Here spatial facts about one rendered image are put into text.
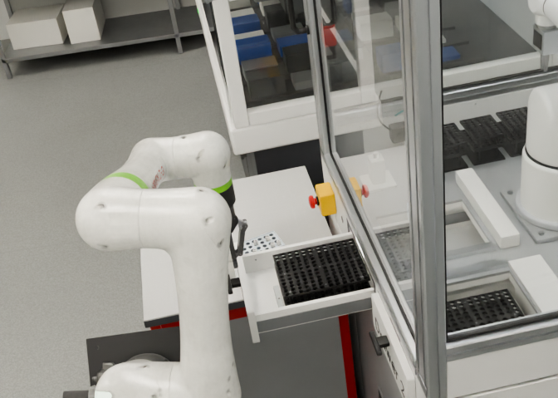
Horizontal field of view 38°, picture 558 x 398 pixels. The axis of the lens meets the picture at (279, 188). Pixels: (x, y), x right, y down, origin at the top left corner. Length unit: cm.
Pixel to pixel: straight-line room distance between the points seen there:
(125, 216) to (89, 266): 239
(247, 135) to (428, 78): 157
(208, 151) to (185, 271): 43
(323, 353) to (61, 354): 132
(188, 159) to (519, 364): 84
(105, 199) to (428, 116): 59
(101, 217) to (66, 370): 194
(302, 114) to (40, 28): 342
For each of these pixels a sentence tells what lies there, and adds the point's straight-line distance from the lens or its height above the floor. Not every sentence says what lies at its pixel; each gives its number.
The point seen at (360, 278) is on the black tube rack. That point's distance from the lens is 208.
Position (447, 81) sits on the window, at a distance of 131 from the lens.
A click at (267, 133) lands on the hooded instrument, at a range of 280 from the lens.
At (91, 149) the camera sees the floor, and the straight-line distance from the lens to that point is 478.
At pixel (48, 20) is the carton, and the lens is 591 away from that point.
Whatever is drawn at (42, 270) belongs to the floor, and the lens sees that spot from 393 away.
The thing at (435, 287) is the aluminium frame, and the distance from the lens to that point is 152.
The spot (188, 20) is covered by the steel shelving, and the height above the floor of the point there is 15.
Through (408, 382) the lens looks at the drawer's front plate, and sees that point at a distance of 179.
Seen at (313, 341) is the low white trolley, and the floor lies 53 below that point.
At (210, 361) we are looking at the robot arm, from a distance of 162.
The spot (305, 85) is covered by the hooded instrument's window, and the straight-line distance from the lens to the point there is 277.
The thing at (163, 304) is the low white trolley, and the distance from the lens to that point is 232.
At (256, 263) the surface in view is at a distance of 223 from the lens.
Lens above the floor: 224
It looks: 33 degrees down
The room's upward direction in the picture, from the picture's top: 9 degrees counter-clockwise
